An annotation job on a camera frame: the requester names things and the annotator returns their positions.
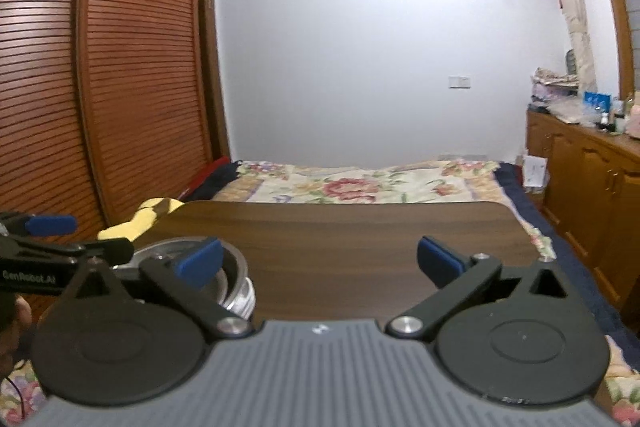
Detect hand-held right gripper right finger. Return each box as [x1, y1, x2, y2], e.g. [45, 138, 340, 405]
[385, 235, 581, 340]

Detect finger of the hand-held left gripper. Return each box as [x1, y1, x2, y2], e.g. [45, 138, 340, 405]
[0, 212, 79, 239]
[0, 236, 135, 266]

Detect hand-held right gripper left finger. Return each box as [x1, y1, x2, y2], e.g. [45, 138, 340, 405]
[55, 236, 253, 342]

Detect large steel bowl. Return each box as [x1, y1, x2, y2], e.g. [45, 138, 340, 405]
[111, 237, 257, 319]

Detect person's left hand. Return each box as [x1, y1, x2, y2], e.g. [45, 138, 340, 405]
[0, 294, 34, 373]

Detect yellow plush toy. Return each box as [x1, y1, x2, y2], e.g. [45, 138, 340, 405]
[97, 196, 186, 244]

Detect red and dark cloth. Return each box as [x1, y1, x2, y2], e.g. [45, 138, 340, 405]
[179, 157, 242, 202]

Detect floral bed blanket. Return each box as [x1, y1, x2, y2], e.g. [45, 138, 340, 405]
[0, 159, 640, 427]

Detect white paper bag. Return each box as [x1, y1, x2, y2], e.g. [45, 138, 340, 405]
[522, 155, 549, 188]

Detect wooden sideboard cabinet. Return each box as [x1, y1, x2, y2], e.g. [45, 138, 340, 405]
[526, 106, 640, 309]

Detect brown louvered wooden wardrobe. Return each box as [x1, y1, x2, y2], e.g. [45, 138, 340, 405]
[0, 0, 217, 250]

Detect brown wooden door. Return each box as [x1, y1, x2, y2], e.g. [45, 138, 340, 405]
[202, 0, 232, 162]

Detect clear plastic bags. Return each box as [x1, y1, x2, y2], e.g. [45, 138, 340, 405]
[547, 99, 601, 126]

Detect pile of folded fabrics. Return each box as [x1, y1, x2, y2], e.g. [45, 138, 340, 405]
[531, 67, 582, 104]

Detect blue box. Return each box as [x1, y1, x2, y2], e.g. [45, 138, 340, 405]
[583, 91, 614, 114]

